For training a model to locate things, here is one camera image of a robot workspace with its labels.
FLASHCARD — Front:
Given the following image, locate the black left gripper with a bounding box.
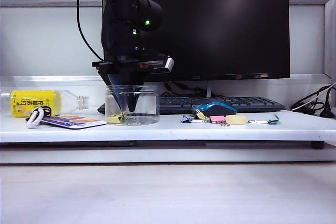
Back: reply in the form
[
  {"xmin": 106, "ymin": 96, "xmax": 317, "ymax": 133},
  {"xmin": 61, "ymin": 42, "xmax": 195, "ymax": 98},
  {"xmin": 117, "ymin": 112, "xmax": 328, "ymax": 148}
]
[{"xmin": 91, "ymin": 55, "xmax": 171, "ymax": 113}]

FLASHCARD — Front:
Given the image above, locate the round transparent plastic jar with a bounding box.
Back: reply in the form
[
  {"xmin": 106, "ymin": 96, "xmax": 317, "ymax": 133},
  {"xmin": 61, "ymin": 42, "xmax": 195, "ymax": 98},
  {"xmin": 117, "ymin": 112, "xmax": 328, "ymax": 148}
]
[{"xmin": 104, "ymin": 84, "xmax": 161, "ymax": 126}]

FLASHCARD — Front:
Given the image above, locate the yellow binder clip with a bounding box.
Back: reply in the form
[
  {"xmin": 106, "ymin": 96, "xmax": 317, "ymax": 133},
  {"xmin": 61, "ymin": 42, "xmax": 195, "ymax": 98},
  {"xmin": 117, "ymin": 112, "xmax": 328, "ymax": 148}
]
[
  {"xmin": 192, "ymin": 105, "xmax": 208, "ymax": 120},
  {"xmin": 106, "ymin": 113, "xmax": 124, "ymax": 125}
]

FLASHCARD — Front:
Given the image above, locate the white desk riser board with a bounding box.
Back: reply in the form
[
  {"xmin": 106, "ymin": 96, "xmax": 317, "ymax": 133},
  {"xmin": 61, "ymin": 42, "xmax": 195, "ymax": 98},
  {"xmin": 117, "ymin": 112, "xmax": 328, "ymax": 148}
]
[{"xmin": 0, "ymin": 108, "xmax": 336, "ymax": 143}]

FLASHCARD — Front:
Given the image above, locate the purple orange card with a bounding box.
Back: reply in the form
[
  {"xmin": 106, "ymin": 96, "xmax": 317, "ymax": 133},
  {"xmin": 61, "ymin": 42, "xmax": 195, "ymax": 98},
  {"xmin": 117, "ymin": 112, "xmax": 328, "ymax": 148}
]
[{"xmin": 40, "ymin": 114, "xmax": 108, "ymax": 130}]

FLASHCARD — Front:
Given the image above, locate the blue binder clip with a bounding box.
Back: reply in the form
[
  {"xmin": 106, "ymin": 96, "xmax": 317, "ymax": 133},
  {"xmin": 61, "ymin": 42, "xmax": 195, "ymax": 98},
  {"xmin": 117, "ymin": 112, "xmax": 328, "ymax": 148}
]
[{"xmin": 181, "ymin": 115, "xmax": 210, "ymax": 124}]

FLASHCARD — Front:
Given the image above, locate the white lower base panel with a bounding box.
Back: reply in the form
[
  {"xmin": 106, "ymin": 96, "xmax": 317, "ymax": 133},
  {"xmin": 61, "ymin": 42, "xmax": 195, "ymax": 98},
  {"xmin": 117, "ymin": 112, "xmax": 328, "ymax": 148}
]
[{"xmin": 0, "ymin": 147, "xmax": 336, "ymax": 165}]

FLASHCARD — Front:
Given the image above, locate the clear bottle yellow label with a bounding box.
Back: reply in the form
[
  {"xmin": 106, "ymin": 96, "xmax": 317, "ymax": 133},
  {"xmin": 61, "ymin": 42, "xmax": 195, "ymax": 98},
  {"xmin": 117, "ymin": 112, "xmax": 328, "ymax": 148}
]
[{"xmin": 0, "ymin": 89, "xmax": 90, "ymax": 118}]

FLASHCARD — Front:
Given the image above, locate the blue black computer mouse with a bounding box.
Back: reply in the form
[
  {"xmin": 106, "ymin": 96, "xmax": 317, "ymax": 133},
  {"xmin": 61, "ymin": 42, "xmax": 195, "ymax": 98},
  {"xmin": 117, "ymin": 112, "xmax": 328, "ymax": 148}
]
[{"xmin": 191, "ymin": 102, "xmax": 238, "ymax": 118}]

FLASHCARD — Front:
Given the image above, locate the pink binder clip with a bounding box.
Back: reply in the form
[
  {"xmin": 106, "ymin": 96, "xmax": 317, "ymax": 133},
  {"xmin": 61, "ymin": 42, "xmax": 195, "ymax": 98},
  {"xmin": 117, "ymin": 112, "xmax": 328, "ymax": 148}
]
[{"xmin": 209, "ymin": 115, "xmax": 230, "ymax": 127}]

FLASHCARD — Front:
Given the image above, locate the beige tape roll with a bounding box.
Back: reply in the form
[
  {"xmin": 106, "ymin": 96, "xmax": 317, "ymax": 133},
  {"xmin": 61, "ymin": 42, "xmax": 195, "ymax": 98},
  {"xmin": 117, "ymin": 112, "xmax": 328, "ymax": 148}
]
[{"xmin": 226, "ymin": 115, "xmax": 247, "ymax": 126}]

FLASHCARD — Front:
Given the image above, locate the black keyboard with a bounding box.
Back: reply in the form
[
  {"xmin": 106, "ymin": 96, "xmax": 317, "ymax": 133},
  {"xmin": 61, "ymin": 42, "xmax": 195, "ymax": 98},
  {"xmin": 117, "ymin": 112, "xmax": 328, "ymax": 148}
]
[{"xmin": 97, "ymin": 96, "xmax": 286, "ymax": 116}]

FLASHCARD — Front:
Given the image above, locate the black computer monitor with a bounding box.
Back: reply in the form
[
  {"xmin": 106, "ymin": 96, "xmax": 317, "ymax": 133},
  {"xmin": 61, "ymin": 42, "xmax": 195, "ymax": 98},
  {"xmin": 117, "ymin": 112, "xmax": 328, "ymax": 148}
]
[{"xmin": 102, "ymin": 0, "xmax": 291, "ymax": 83}]

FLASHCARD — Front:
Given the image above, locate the teal binder clip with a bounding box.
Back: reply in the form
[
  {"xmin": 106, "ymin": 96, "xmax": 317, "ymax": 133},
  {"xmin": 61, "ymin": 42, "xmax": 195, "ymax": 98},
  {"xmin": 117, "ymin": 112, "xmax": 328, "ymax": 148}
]
[{"xmin": 247, "ymin": 114, "xmax": 281, "ymax": 125}]

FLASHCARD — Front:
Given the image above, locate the black power plug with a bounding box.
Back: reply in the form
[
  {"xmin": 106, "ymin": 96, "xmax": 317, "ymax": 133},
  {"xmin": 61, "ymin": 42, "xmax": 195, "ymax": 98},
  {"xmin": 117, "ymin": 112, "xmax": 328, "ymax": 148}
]
[{"xmin": 319, "ymin": 87, "xmax": 336, "ymax": 119}]

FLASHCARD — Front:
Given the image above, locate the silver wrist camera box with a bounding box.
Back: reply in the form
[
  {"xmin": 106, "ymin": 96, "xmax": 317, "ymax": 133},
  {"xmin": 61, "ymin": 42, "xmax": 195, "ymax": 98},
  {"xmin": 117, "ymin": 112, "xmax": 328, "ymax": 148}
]
[{"xmin": 164, "ymin": 56, "xmax": 175, "ymax": 74}]

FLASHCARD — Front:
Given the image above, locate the black cable behind monitor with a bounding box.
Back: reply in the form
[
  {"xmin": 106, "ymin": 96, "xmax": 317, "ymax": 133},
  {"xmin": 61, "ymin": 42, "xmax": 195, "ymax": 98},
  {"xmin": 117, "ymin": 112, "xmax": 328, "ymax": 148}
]
[{"xmin": 161, "ymin": 81, "xmax": 208, "ymax": 98}]

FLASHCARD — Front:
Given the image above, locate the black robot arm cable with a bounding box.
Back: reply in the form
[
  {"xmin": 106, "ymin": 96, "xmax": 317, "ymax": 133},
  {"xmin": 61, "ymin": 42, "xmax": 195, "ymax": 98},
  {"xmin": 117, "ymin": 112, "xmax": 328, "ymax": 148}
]
[{"xmin": 76, "ymin": 0, "xmax": 105, "ymax": 61}]

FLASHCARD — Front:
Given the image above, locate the black cable bundle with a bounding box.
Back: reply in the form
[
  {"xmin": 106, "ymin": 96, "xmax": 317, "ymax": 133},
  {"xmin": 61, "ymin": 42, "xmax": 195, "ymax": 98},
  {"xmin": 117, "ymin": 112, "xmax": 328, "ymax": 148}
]
[{"xmin": 290, "ymin": 82, "xmax": 336, "ymax": 116}]

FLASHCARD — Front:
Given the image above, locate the white cable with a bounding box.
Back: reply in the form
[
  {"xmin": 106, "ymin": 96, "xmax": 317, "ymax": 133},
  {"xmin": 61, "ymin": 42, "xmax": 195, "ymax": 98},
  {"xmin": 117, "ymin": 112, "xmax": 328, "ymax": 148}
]
[{"xmin": 291, "ymin": 84, "xmax": 336, "ymax": 111}]

